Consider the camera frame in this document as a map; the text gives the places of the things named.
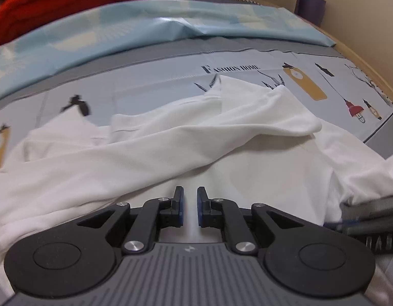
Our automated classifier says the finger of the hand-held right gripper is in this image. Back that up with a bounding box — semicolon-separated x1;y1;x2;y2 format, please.
324;196;393;234

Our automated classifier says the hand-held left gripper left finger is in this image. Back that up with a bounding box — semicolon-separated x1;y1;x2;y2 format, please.
76;185;185;256

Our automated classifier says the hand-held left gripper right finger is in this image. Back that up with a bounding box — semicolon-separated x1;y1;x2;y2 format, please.
196;186;307;256

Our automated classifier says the white shirt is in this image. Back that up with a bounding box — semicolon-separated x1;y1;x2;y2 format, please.
0;74;393;300

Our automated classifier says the light blue patterned quilt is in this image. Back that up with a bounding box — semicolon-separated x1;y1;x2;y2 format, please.
0;0;336;101

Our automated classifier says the dark purple box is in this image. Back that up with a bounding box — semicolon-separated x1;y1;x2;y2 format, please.
294;0;327;27

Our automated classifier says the red blanket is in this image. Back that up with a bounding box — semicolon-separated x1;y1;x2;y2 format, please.
0;0;152;48

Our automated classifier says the wooden bed frame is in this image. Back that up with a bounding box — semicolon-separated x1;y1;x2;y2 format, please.
311;22;393;110

